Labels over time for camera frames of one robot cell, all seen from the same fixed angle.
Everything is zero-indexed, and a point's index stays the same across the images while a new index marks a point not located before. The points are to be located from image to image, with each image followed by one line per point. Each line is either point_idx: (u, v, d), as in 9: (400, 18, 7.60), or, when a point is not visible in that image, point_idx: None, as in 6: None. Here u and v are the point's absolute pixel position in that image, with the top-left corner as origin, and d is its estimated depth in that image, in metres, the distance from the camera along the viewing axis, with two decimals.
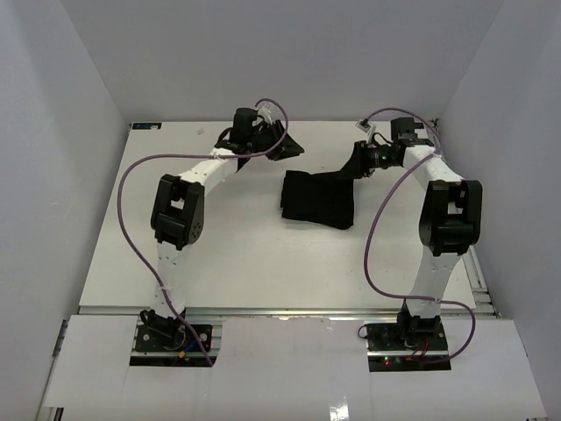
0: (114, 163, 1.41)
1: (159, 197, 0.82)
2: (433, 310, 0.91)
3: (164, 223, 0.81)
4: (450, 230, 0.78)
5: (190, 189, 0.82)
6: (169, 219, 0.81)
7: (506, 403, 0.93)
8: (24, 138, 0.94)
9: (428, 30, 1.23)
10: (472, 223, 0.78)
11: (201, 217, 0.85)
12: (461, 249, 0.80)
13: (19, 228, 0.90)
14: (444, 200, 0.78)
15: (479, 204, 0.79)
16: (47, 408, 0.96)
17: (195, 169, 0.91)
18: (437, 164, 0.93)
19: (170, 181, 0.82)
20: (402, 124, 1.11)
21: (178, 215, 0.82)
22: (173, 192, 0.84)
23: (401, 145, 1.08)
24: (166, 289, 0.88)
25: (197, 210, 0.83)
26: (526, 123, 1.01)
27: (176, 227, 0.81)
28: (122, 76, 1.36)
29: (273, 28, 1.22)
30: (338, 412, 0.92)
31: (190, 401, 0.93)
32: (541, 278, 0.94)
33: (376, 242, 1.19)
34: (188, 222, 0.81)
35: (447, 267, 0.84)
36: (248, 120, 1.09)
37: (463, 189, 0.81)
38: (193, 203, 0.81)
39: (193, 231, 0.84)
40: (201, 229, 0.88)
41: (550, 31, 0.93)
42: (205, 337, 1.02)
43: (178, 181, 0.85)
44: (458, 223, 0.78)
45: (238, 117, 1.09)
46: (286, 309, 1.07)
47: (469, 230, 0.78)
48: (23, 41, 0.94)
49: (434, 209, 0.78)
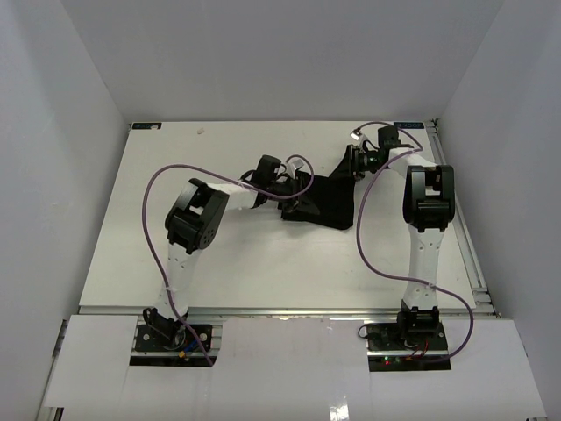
0: (114, 163, 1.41)
1: (182, 198, 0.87)
2: (429, 300, 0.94)
3: (180, 223, 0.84)
4: (429, 208, 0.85)
5: (216, 196, 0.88)
6: (186, 221, 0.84)
7: (506, 403, 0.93)
8: (24, 139, 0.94)
9: (428, 29, 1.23)
10: (448, 201, 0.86)
11: (215, 226, 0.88)
12: (442, 225, 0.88)
13: (19, 228, 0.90)
14: (420, 182, 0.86)
15: (453, 185, 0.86)
16: (47, 408, 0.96)
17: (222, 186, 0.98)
18: (415, 158, 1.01)
19: (197, 185, 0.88)
20: (388, 131, 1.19)
21: (193, 218, 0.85)
22: (196, 197, 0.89)
23: (386, 151, 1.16)
24: (171, 290, 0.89)
25: (215, 217, 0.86)
26: (526, 123, 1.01)
27: (191, 228, 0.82)
28: (122, 76, 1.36)
29: (273, 27, 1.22)
30: (338, 412, 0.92)
31: (190, 401, 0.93)
32: (541, 278, 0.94)
33: (376, 241, 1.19)
34: (203, 224, 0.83)
35: (433, 245, 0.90)
36: (271, 167, 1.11)
37: (437, 174, 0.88)
38: (214, 209, 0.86)
39: (204, 239, 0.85)
40: (213, 239, 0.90)
41: (550, 30, 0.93)
42: (205, 337, 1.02)
43: (203, 189, 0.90)
44: (435, 203, 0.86)
45: (262, 161, 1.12)
46: (286, 309, 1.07)
47: (445, 208, 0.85)
48: (24, 42, 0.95)
49: (413, 190, 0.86)
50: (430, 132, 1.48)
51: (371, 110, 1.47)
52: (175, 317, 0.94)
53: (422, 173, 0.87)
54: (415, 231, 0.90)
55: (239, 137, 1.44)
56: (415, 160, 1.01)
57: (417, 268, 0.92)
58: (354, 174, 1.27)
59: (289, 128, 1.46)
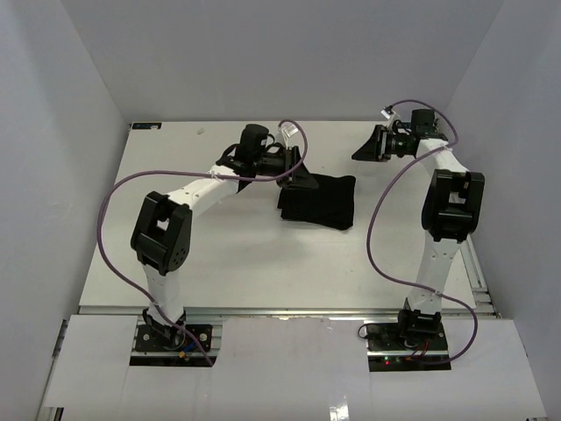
0: (114, 163, 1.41)
1: (143, 217, 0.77)
2: (432, 304, 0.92)
3: (145, 246, 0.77)
4: (450, 217, 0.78)
5: (174, 214, 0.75)
6: (150, 244, 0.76)
7: (507, 403, 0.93)
8: (24, 138, 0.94)
9: (428, 29, 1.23)
10: (472, 212, 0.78)
11: (184, 244, 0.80)
12: (460, 237, 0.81)
13: (19, 228, 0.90)
14: (445, 188, 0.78)
15: (481, 195, 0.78)
16: (47, 408, 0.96)
17: (188, 189, 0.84)
18: (444, 155, 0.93)
19: (156, 200, 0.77)
20: (424, 115, 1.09)
21: (160, 239, 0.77)
22: (156, 214, 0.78)
23: (416, 137, 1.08)
24: (158, 305, 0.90)
25: (180, 237, 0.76)
26: (526, 123, 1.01)
27: (157, 251, 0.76)
28: (122, 76, 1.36)
29: (273, 26, 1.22)
30: (338, 412, 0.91)
31: (190, 401, 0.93)
32: (541, 278, 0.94)
33: (377, 241, 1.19)
34: (171, 248, 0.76)
35: (448, 256, 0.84)
36: (257, 139, 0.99)
37: (466, 181, 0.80)
38: (175, 230, 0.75)
39: (175, 258, 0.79)
40: (186, 253, 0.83)
41: (550, 30, 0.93)
42: (205, 337, 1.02)
43: (166, 200, 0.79)
44: (457, 210, 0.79)
45: (245, 133, 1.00)
46: (286, 309, 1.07)
47: (468, 218, 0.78)
48: (23, 40, 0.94)
49: (435, 196, 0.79)
50: None
51: (371, 110, 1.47)
52: (170, 324, 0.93)
53: (450, 178, 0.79)
54: (430, 239, 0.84)
55: (239, 137, 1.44)
56: (443, 160, 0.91)
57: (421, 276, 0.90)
58: (378, 158, 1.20)
59: None
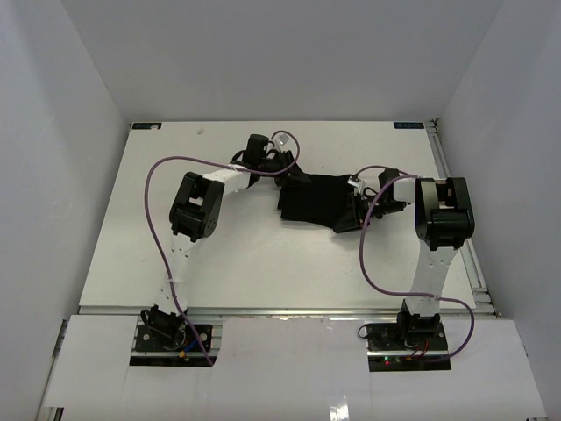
0: (114, 162, 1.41)
1: (182, 192, 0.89)
2: (432, 308, 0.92)
3: (183, 217, 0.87)
4: (445, 222, 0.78)
5: (212, 188, 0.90)
6: (188, 212, 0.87)
7: (506, 403, 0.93)
8: (24, 139, 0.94)
9: (428, 29, 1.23)
10: (465, 213, 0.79)
11: (216, 214, 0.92)
12: (457, 243, 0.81)
13: (19, 227, 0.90)
14: (433, 194, 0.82)
15: (467, 196, 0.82)
16: (47, 408, 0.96)
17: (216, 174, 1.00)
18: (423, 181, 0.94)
19: (193, 177, 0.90)
20: (389, 174, 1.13)
21: (195, 210, 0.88)
22: (193, 189, 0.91)
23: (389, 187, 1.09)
24: (173, 282, 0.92)
25: (214, 207, 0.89)
26: (525, 123, 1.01)
27: (195, 219, 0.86)
28: (122, 76, 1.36)
29: (273, 27, 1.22)
30: (338, 412, 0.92)
31: (190, 402, 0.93)
32: (540, 278, 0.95)
33: (377, 241, 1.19)
34: (206, 216, 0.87)
35: (444, 261, 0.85)
36: (261, 144, 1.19)
37: (450, 188, 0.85)
38: (212, 200, 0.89)
39: (208, 227, 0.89)
40: (214, 227, 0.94)
41: (550, 31, 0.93)
42: (205, 337, 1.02)
43: (200, 180, 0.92)
44: (450, 215, 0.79)
45: (252, 139, 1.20)
46: (286, 309, 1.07)
47: (464, 220, 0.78)
48: (24, 41, 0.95)
49: (425, 202, 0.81)
50: (430, 132, 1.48)
51: (371, 110, 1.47)
52: (177, 312, 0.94)
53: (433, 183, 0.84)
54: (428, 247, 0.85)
55: (238, 137, 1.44)
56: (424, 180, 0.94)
57: (419, 277, 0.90)
58: (360, 222, 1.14)
59: (289, 128, 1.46)
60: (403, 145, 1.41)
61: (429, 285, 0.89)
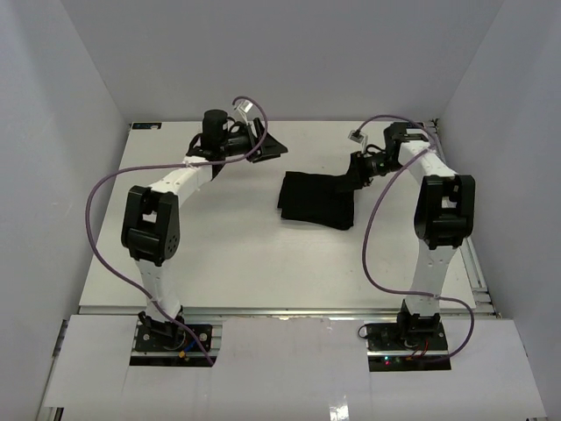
0: (114, 162, 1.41)
1: (131, 213, 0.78)
2: (430, 306, 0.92)
3: (140, 238, 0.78)
4: (443, 225, 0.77)
5: (162, 200, 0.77)
6: (142, 236, 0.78)
7: (507, 403, 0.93)
8: (24, 139, 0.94)
9: (428, 29, 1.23)
10: (465, 217, 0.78)
11: (175, 229, 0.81)
12: (456, 242, 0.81)
13: (20, 227, 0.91)
14: (437, 195, 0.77)
15: (473, 197, 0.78)
16: (47, 408, 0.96)
17: (166, 179, 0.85)
18: (430, 159, 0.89)
19: (138, 195, 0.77)
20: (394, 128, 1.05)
21: (150, 231, 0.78)
22: (143, 205, 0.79)
23: (395, 142, 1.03)
24: (156, 301, 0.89)
25: (171, 223, 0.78)
26: (525, 123, 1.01)
27: (149, 245, 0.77)
28: (122, 76, 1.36)
29: (273, 27, 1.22)
30: (338, 412, 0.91)
31: (190, 402, 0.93)
32: (541, 277, 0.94)
33: (377, 242, 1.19)
34: (162, 239, 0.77)
35: (443, 260, 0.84)
36: (217, 124, 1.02)
37: (457, 184, 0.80)
38: (166, 219, 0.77)
39: (168, 246, 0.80)
40: (177, 239, 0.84)
41: (550, 31, 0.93)
42: (205, 337, 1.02)
43: (149, 193, 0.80)
44: (450, 217, 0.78)
45: (206, 122, 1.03)
46: (286, 309, 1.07)
47: (462, 224, 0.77)
48: (23, 40, 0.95)
49: (427, 204, 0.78)
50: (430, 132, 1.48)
51: (371, 110, 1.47)
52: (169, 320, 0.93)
53: (439, 182, 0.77)
54: (426, 246, 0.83)
55: None
56: (430, 165, 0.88)
57: (419, 278, 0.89)
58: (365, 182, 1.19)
59: (288, 129, 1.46)
60: None
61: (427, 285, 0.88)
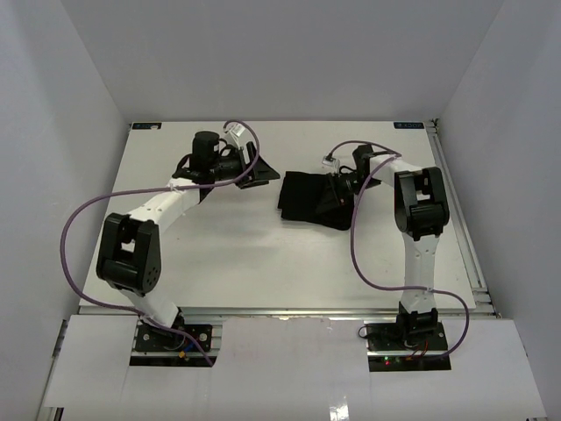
0: (114, 162, 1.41)
1: (107, 244, 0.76)
2: (428, 303, 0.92)
3: (116, 268, 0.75)
4: (423, 214, 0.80)
5: (141, 229, 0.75)
6: (119, 267, 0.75)
7: (507, 403, 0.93)
8: (24, 139, 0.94)
9: (428, 29, 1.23)
10: (440, 203, 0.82)
11: (155, 260, 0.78)
12: (436, 231, 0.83)
13: (20, 226, 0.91)
14: (410, 187, 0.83)
15: (443, 187, 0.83)
16: (47, 408, 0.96)
17: (148, 206, 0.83)
18: (398, 164, 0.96)
19: (116, 224, 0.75)
20: (362, 150, 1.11)
21: (128, 262, 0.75)
22: (121, 232, 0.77)
23: (365, 160, 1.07)
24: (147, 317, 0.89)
25: (149, 255, 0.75)
26: (525, 123, 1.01)
27: (127, 275, 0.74)
28: (122, 76, 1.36)
29: (273, 26, 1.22)
30: (338, 412, 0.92)
31: (190, 402, 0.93)
32: (541, 278, 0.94)
33: (377, 242, 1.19)
34: (140, 269, 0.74)
35: (430, 252, 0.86)
36: (208, 146, 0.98)
37: (426, 177, 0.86)
38: (144, 249, 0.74)
39: (148, 277, 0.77)
40: (159, 268, 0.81)
41: (550, 31, 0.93)
42: (205, 337, 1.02)
43: (127, 220, 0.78)
44: (429, 206, 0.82)
45: (197, 143, 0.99)
46: (286, 309, 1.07)
47: (439, 210, 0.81)
48: (23, 41, 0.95)
49: (403, 196, 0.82)
50: (430, 132, 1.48)
51: (372, 110, 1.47)
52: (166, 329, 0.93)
53: (410, 176, 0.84)
54: (410, 239, 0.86)
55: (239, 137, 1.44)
56: (397, 167, 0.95)
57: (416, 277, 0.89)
58: (340, 200, 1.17)
59: (288, 129, 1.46)
60: (403, 145, 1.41)
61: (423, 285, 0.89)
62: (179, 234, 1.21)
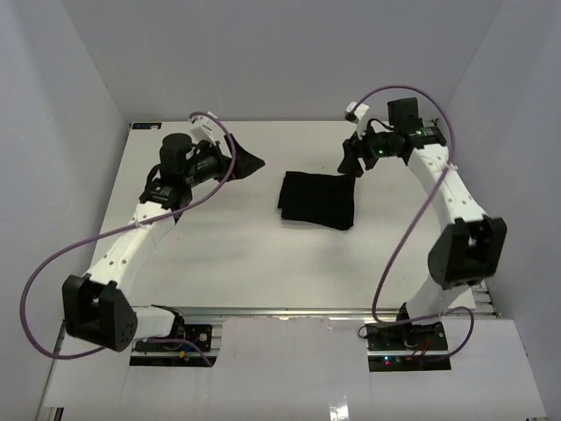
0: (114, 162, 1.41)
1: (69, 314, 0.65)
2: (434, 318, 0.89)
3: (88, 333, 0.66)
4: (465, 273, 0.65)
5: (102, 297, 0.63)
6: (90, 334, 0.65)
7: (507, 403, 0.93)
8: (24, 139, 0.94)
9: (427, 29, 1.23)
10: (488, 263, 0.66)
11: (128, 317, 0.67)
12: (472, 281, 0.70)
13: (20, 226, 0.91)
14: (461, 246, 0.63)
15: (500, 244, 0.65)
16: (47, 408, 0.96)
17: (110, 256, 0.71)
18: (452, 185, 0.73)
19: (73, 297, 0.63)
20: (406, 108, 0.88)
21: (96, 329, 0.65)
22: (83, 296, 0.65)
23: (405, 138, 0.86)
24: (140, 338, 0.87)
25: (117, 324, 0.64)
26: (525, 123, 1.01)
27: (101, 341, 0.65)
28: (121, 76, 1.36)
29: (273, 26, 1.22)
30: (338, 412, 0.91)
31: (190, 402, 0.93)
32: (541, 278, 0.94)
33: (377, 242, 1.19)
34: (111, 338, 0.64)
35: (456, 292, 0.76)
36: (178, 155, 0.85)
37: (482, 224, 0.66)
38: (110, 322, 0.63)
39: (124, 338, 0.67)
40: (134, 318, 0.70)
41: (550, 30, 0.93)
42: (205, 337, 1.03)
43: (88, 282, 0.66)
44: (475, 263, 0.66)
45: (165, 154, 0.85)
46: (286, 309, 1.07)
47: (486, 269, 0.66)
48: (23, 40, 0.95)
49: (447, 256, 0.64)
50: None
51: (371, 110, 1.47)
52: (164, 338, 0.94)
53: (465, 231, 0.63)
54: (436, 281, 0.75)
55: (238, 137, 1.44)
56: (450, 190, 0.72)
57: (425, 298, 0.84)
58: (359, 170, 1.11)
59: (288, 129, 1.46)
60: None
61: (433, 309, 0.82)
62: (179, 234, 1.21)
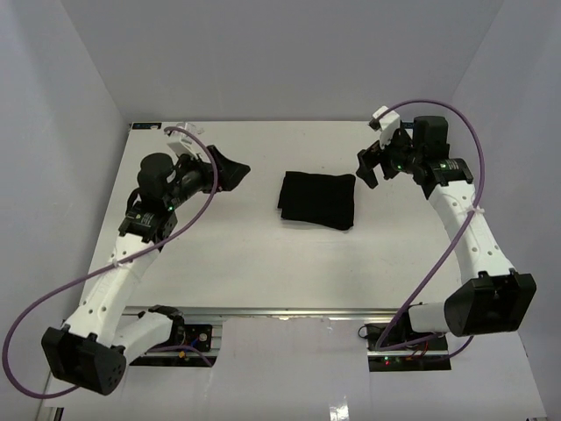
0: (114, 162, 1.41)
1: (53, 364, 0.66)
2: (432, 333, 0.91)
3: (75, 379, 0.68)
4: (484, 329, 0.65)
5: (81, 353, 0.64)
6: (76, 381, 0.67)
7: (507, 403, 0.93)
8: (24, 139, 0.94)
9: (428, 29, 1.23)
10: (512, 321, 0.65)
11: (113, 362, 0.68)
12: None
13: (20, 226, 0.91)
14: (484, 306, 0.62)
15: (526, 305, 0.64)
16: (47, 407, 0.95)
17: (89, 303, 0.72)
18: (476, 234, 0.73)
19: (53, 351, 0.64)
20: (436, 136, 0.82)
21: (81, 376, 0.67)
22: (67, 346, 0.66)
23: (427, 170, 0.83)
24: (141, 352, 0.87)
25: (102, 372, 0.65)
26: (525, 123, 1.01)
27: (88, 386, 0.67)
28: (121, 76, 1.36)
29: (273, 27, 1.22)
30: (339, 413, 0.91)
31: (190, 402, 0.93)
32: (541, 278, 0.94)
33: (377, 242, 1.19)
34: (97, 385, 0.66)
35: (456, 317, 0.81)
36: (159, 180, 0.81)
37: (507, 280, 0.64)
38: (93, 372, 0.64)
39: (113, 378, 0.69)
40: (123, 358, 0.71)
41: (550, 31, 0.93)
42: (205, 337, 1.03)
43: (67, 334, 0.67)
44: (497, 319, 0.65)
45: (143, 179, 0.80)
46: (286, 309, 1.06)
47: (507, 326, 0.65)
48: (23, 41, 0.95)
49: (467, 313, 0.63)
50: None
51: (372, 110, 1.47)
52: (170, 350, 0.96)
53: (490, 295, 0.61)
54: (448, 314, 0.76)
55: (238, 137, 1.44)
56: (473, 238, 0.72)
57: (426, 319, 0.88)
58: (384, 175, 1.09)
59: (288, 129, 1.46)
60: None
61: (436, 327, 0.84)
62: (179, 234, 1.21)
